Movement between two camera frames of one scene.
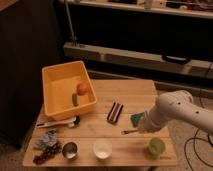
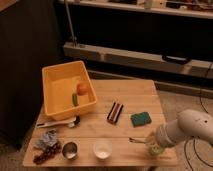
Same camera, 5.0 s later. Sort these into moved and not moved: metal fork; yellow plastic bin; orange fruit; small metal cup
Moved: metal fork
Not moved: small metal cup; orange fruit; yellow plastic bin
